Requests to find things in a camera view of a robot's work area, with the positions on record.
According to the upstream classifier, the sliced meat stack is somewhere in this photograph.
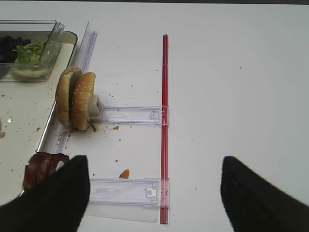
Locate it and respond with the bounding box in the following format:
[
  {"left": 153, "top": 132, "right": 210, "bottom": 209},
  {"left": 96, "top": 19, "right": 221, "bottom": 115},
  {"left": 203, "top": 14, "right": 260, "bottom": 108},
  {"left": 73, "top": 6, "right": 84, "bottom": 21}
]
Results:
[{"left": 23, "top": 152, "right": 70, "bottom": 191}]

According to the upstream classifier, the clear lower right rail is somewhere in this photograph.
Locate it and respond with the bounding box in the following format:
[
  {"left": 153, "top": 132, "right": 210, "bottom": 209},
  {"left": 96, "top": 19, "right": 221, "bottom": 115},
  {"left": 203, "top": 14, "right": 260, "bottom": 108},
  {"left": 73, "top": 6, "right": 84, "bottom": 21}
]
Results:
[{"left": 89, "top": 178, "right": 169, "bottom": 208}]

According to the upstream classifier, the green lettuce pile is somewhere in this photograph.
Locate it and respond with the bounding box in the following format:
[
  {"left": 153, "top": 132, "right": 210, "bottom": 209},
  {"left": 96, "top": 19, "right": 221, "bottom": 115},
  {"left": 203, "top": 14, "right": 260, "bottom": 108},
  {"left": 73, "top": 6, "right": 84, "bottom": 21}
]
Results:
[{"left": 15, "top": 41, "right": 46, "bottom": 64}]

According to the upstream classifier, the metal baking tray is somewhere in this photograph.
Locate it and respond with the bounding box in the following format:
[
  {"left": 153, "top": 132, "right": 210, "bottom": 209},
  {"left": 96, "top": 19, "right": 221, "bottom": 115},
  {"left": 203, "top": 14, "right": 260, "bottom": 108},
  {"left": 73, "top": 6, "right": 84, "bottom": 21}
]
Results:
[{"left": 0, "top": 31, "right": 78, "bottom": 204}]

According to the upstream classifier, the sesame bun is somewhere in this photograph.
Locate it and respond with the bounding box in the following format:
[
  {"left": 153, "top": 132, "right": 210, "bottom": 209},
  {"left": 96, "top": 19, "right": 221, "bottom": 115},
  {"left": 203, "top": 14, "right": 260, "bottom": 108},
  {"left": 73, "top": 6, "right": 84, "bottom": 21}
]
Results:
[
  {"left": 70, "top": 72, "right": 96, "bottom": 131},
  {"left": 55, "top": 66, "right": 83, "bottom": 126}
]

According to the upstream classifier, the purple cabbage pile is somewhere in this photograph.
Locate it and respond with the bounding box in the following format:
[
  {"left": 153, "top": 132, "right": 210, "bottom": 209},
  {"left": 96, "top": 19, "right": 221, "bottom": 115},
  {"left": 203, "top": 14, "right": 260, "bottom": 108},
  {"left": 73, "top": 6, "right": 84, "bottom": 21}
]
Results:
[{"left": 0, "top": 36, "right": 31, "bottom": 63}]

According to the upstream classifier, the clear rail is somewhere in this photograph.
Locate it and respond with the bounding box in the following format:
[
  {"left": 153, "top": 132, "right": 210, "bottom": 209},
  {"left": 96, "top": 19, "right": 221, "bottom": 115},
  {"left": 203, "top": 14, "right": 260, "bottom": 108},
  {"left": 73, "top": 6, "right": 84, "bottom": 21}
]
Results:
[
  {"left": 89, "top": 178, "right": 169, "bottom": 208},
  {"left": 99, "top": 106, "right": 169, "bottom": 126}
]

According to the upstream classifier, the white bun pusher block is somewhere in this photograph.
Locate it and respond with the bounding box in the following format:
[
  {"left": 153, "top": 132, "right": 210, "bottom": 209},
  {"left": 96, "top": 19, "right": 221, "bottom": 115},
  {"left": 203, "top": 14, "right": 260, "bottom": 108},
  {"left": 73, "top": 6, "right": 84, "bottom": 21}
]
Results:
[{"left": 87, "top": 95, "right": 103, "bottom": 121}]

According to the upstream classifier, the red right strip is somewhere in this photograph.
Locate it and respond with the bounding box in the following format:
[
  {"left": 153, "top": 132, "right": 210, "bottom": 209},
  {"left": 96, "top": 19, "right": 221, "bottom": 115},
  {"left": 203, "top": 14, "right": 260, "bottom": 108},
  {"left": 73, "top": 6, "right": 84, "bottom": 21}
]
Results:
[{"left": 159, "top": 34, "right": 169, "bottom": 225}]

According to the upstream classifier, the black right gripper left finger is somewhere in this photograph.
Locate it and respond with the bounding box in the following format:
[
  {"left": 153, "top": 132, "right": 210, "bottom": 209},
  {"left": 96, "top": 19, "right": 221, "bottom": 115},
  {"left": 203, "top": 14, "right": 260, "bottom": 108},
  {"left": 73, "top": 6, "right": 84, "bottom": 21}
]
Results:
[{"left": 0, "top": 155, "right": 90, "bottom": 232}]

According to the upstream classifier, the clear right tray guide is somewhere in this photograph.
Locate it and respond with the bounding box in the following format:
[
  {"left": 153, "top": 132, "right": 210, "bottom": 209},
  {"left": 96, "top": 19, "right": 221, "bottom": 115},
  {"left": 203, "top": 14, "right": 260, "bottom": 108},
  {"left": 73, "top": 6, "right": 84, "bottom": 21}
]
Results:
[{"left": 42, "top": 21, "right": 98, "bottom": 158}]

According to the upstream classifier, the clear plastic salad container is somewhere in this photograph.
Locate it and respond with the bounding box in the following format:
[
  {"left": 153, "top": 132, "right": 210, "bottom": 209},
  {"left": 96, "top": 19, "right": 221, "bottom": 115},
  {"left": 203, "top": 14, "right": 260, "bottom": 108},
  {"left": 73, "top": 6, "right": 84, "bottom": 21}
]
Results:
[{"left": 0, "top": 20, "right": 65, "bottom": 82}]

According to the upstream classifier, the sesame top bun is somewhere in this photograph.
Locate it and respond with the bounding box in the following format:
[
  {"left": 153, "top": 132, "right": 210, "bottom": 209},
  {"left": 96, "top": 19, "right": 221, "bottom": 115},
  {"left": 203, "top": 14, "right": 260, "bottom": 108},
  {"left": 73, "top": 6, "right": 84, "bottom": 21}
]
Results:
[{"left": 70, "top": 72, "right": 96, "bottom": 131}]

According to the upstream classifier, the clear upper right rail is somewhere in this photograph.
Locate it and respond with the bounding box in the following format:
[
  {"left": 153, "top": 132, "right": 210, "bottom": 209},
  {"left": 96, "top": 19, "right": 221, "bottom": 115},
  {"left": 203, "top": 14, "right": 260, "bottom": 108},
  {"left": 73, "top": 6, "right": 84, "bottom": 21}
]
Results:
[{"left": 99, "top": 106, "right": 169, "bottom": 126}]

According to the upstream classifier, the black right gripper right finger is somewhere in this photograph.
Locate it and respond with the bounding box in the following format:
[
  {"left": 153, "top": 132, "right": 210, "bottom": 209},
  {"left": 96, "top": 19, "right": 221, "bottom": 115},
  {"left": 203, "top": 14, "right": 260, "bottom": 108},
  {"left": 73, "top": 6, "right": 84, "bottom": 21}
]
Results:
[{"left": 220, "top": 156, "right": 309, "bottom": 232}]

